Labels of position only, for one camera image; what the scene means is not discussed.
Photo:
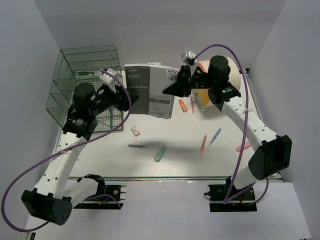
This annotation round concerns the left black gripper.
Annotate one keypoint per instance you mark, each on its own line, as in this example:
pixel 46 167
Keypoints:
pixel 123 104

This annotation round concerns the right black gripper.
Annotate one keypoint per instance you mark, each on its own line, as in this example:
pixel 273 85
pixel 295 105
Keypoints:
pixel 183 86

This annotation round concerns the round white drawer organizer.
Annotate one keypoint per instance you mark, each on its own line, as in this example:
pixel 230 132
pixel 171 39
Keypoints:
pixel 224 78

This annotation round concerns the grey setup guide booklet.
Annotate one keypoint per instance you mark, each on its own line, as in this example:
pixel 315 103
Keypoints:
pixel 147 81

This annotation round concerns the small white eraser box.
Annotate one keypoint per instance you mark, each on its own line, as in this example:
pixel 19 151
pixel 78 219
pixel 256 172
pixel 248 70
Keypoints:
pixel 136 132

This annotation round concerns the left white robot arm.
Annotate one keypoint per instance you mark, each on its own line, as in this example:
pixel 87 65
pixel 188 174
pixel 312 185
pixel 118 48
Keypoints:
pixel 50 200

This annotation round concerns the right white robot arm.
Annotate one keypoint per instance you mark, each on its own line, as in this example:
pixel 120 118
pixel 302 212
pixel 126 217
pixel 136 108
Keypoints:
pixel 272 152

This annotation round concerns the purple pink pen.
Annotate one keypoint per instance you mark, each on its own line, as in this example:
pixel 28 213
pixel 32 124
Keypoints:
pixel 192 104

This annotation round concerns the orange highlighter cap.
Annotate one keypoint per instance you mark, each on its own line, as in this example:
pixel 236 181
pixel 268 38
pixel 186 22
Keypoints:
pixel 182 106

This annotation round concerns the dark purple pen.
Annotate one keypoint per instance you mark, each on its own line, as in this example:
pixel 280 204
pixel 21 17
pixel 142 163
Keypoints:
pixel 137 146

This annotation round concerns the blue pen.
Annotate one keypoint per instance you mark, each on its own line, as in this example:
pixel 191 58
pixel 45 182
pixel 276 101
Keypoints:
pixel 215 136

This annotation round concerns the green highlighter cap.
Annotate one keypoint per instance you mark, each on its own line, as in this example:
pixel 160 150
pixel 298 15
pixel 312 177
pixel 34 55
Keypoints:
pixel 160 154

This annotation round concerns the orange pink pen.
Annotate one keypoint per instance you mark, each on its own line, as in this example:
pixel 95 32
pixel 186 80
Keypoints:
pixel 203 145

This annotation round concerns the pink highlighter cap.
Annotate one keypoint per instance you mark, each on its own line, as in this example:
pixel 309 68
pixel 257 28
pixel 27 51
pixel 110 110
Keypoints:
pixel 247 145

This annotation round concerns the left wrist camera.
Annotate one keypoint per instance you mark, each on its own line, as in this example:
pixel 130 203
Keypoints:
pixel 109 80

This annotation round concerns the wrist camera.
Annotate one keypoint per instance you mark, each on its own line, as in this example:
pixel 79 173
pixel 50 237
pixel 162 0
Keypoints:
pixel 109 80
pixel 189 57

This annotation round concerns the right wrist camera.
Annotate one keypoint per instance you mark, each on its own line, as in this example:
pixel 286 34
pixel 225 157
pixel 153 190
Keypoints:
pixel 189 57

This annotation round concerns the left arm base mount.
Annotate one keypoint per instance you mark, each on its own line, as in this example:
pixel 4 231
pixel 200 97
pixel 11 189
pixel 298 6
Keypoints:
pixel 106 196

